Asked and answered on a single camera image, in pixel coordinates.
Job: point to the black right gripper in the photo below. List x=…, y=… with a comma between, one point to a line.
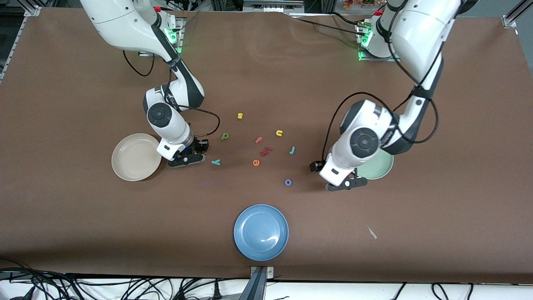
x=198, y=146

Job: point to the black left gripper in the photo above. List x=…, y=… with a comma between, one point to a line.
x=316, y=166

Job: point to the green foam letter p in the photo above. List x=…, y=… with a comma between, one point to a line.
x=225, y=136

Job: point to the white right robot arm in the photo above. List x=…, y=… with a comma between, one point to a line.
x=120, y=21

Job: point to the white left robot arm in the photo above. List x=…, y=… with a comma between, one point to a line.
x=420, y=29

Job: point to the dark red foam letter k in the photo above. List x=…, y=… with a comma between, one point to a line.
x=264, y=153

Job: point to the pink foam letter f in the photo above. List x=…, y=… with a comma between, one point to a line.
x=258, y=140

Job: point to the green round plate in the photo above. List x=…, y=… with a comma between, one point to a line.
x=381, y=168

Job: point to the beige round plate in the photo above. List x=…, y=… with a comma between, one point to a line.
x=133, y=158

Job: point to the blue round plate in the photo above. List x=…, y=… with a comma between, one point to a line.
x=261, y=232

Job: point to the white paper scrap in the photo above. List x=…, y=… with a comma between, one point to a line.
x=372, y=232

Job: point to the brown table cover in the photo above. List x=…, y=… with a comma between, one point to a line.
x=83, y=208

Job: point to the black power plug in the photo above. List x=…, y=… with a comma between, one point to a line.
x=216, y=291

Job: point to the grey metal box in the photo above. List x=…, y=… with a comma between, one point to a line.
x=272, y=6

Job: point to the orange flowers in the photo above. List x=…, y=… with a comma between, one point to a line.
x=358, y=3

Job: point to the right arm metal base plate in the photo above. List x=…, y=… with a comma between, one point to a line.
x=180, y=46

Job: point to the metal camera pole bracket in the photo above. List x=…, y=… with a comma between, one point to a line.
x=258, y=287

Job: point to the aluminium frame corner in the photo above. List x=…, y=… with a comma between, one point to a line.
x=32, y=11
x=516, y=10

